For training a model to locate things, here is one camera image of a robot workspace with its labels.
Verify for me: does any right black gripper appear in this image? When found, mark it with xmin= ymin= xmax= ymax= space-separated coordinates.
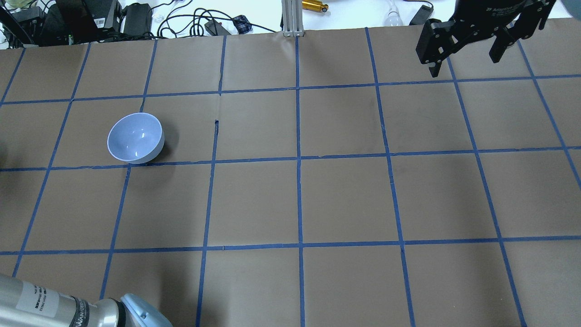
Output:
xmin=416 ymin=0 xmax=556 ymax=78

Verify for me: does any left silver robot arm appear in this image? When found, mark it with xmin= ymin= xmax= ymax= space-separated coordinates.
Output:
xmin=0 ymin=274 xmax=172 ymax=327

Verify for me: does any blue bowl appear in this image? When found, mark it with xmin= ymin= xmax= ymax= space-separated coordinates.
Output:
xmin=107 ymin=112 xmax=165 ymax=165

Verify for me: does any white light bulb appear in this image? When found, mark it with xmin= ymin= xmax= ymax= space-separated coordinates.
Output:
xmin=384 ymin=0 xmax=404 ymax=26

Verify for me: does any black power brick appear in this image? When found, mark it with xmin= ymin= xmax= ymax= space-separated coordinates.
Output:
xmin=122 ymin=3 xmax=152 ymax=36

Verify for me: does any aluminium frame post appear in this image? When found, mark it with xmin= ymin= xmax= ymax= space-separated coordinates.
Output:
xmin=281 ymin=0 xmax=304 ymax=37

